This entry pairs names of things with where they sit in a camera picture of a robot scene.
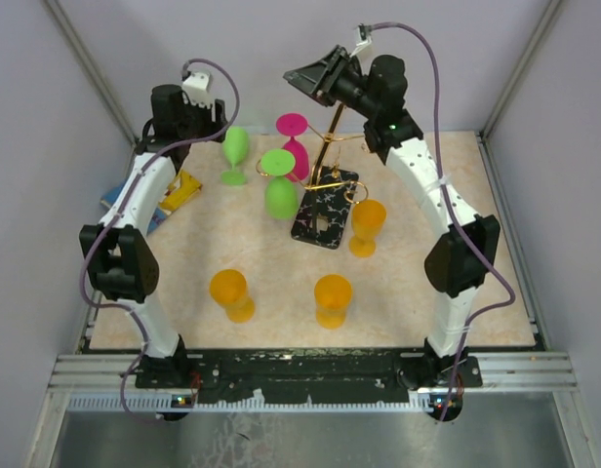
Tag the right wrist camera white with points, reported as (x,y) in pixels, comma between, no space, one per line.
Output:
(363,40)

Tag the orange wine glass front left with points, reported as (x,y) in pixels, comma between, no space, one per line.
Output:
(229,289)

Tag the pink wine glass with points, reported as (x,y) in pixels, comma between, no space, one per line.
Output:
(293,125)

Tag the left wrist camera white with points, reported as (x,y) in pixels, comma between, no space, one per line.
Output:
(198,83)

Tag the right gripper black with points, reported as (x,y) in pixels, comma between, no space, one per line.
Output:
(318,80)

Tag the orange wine glass right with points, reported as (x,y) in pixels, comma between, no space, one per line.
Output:
(367,221)

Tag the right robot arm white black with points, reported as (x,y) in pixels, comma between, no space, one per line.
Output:
(466,242)

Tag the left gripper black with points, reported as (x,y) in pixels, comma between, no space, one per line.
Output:
(211,127)

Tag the green wine glass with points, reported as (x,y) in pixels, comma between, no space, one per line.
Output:
(280,196)
(235,148)

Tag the orange wine glass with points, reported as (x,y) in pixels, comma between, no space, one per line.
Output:
(229,289)
(367,221)
(333,294)

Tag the orange wine glass front middle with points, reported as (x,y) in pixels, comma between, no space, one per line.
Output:
(333,294)

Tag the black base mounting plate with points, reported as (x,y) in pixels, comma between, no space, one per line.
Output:
(301,375)

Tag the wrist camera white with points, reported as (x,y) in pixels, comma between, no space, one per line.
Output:
(198,83)
(363,40)

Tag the gold wine glass rack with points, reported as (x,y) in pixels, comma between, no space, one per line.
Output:
(326,197)

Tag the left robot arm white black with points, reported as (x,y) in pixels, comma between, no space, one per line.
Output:
(119,263)

